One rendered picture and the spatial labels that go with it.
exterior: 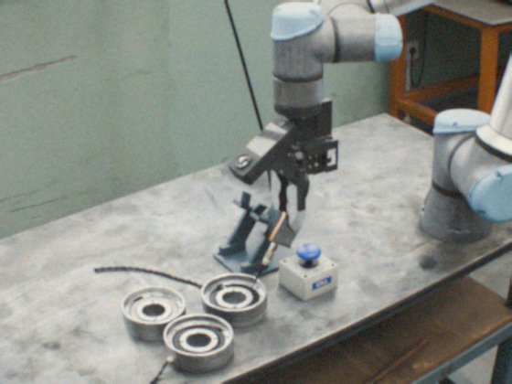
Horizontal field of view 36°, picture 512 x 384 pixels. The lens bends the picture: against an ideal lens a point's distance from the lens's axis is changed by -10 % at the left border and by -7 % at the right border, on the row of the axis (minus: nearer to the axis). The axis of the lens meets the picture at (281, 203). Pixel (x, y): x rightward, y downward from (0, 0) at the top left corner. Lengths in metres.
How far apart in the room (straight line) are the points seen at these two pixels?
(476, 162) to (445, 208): 0.18
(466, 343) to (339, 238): 0.37
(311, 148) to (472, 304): 0.71
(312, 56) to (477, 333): 0.79
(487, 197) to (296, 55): 0.40
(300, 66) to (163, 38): 1.82
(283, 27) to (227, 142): 2.12
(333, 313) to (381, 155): 0.59
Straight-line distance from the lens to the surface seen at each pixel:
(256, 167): 1.25
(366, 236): 1.58
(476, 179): 1.40
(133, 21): 2.94
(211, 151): 3.28
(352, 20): 1.24
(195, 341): 1.30
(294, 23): 1.20
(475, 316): 1.82
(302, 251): 1.39
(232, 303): 1.40
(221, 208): 1.67
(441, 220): 1.57
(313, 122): 1.30
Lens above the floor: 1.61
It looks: 29 degrees down
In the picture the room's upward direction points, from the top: 1 degrees counter-clockwise
